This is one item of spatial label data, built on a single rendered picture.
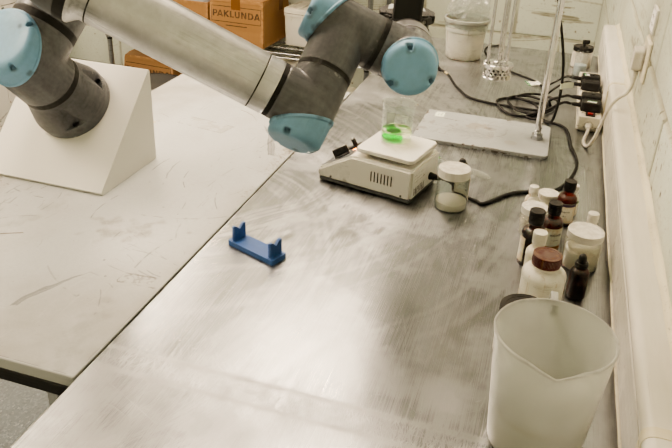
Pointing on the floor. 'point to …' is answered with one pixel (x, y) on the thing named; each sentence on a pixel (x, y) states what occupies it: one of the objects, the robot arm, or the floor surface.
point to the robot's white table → (121, 234)
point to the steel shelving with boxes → (243, 8)
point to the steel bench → (345, 300)
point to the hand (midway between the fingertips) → (405, 5)
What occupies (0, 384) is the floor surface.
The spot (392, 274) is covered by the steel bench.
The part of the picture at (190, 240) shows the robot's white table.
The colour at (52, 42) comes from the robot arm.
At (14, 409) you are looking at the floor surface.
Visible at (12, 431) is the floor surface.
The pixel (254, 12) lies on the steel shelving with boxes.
